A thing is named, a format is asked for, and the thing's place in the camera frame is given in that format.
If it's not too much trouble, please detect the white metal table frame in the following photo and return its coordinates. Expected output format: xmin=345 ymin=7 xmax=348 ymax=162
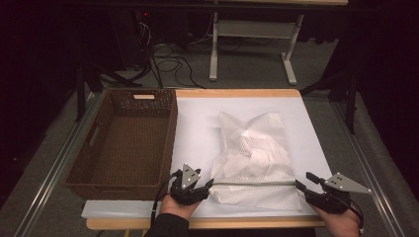
xmin=209 ymin=0 xmax=350 ymax=87

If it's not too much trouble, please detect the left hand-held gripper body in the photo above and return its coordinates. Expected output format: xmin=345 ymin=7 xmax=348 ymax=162
xmin=169 ymin=163 xmax=210 ymax=206

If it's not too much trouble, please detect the tangle of black floor cables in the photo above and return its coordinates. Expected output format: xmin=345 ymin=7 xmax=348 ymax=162
xmin=137 ymin=19 xmax=207 ymax=90

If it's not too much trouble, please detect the person's left hand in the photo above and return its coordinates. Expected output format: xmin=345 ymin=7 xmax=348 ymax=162
xmin=160 ymin=195 xmax=202 ymax=221

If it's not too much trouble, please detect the black computer tower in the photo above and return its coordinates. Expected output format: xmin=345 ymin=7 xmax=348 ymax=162
xmin=132 ymin=8 xmax=156 ymax=70

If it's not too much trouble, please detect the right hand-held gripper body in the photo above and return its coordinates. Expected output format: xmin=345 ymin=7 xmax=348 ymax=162
xmin=305 ymin=172 xmax=372 ymax=215

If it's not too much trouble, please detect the metal floor rail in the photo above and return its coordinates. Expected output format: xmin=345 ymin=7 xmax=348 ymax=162
xmin=330 ymin=100 xmax=401 ymax=237
xmin=13 ymin=90 xmax=107 ymax=237

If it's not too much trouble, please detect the left hand-held gripper cable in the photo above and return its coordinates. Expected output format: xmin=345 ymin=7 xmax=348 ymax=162
xmin=149 ymin=169 xmax=183 ymax=231

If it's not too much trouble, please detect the right hand-held gripper cable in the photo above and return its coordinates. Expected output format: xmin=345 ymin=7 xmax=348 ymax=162
xmin=342 ymin=197 xmax=365 ymax=235

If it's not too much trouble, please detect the brown wicker basket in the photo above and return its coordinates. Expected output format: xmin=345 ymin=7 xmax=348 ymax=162
xmin=63 ymin=88 xmax=179 ymax=201

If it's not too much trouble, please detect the black metal stand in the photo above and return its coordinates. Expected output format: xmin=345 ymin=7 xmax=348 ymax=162
xmin=75 ymin=60 xmax=142 ymax=122
xmin=299 ymin=70 xmax=360 ymax=134

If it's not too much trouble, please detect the white shirt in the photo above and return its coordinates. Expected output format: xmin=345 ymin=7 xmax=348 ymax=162
xmin=223 ymin=131 xmax=291 ymax=179

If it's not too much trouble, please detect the person's right hand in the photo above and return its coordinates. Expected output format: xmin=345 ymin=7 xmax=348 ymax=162
xmin=310 ymin=204 xmax=361 ymax=237

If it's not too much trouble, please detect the hand-held gripper cable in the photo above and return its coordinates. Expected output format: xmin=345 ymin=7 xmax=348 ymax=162
xmin=149 ymin=169 xmax=183 ymax=231
xmin=342 ymin=197 xmax=365 ymax=235

